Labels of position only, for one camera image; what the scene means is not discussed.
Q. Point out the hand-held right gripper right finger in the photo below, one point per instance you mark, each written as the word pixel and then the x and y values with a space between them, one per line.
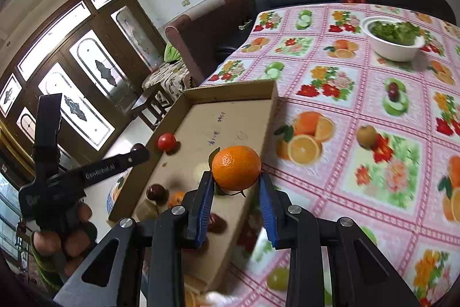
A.
pixel 267 210

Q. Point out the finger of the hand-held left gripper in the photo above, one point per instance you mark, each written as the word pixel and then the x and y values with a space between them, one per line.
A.
pixel 133 158

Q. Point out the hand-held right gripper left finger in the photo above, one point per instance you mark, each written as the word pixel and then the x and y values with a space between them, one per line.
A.
pixel 203 206

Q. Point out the dried red date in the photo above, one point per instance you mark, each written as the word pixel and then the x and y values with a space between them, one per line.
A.
pixel 218 224
pixel 138 147

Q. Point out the red tomato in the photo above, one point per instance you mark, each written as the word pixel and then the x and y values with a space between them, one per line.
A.
pixel 167 142

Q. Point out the dark red plum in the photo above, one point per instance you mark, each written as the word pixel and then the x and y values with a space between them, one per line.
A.
pixel 393 91
pixel 156 192

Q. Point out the large orange with leaf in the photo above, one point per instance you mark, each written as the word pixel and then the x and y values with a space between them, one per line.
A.
pixel 236 166

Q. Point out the shallow cardboard box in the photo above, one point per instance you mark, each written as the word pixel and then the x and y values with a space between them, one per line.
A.
pixel 215 120

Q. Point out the person's left hand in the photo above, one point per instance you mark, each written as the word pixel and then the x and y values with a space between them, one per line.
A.
pixel 77 242

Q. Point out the beige block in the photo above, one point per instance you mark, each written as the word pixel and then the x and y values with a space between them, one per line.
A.
pixel 145 211

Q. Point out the floral fruit print tablecloth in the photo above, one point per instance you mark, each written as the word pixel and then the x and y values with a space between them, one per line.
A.
pixel 323 184

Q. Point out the wooden stool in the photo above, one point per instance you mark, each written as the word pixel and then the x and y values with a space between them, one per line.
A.
pixel 147 94

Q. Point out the floral seat cover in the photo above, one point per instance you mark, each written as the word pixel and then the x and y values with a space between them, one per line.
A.
pixel 169 75

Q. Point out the green cushion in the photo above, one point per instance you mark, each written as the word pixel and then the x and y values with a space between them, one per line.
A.
pixel 171 53

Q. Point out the brown pear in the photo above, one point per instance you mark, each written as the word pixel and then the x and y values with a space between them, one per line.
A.
pixel 366 136

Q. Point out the wooden door with glass panels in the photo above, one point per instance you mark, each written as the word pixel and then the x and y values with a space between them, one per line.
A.
pixel 107 37

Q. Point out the brown armchair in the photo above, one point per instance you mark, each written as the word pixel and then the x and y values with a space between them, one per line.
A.
pixel 208 26

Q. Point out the white bowl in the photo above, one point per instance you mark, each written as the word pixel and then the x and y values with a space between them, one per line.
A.
pixel 391 51

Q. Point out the leafy greens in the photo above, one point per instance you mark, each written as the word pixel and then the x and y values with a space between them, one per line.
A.
pixel 395 32

